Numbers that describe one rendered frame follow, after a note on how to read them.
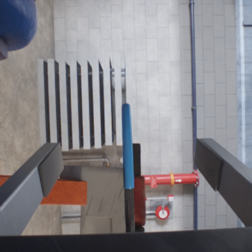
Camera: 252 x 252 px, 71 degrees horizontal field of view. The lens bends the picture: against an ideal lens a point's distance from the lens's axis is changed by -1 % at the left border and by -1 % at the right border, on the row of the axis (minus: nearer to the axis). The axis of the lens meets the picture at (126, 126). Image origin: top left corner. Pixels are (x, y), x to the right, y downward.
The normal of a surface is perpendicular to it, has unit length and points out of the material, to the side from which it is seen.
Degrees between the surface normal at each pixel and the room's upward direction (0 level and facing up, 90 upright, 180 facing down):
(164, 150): 90
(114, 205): 88
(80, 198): 79
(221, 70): 90
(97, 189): 88
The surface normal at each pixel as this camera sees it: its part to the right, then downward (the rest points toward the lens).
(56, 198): 0.19, -0.28
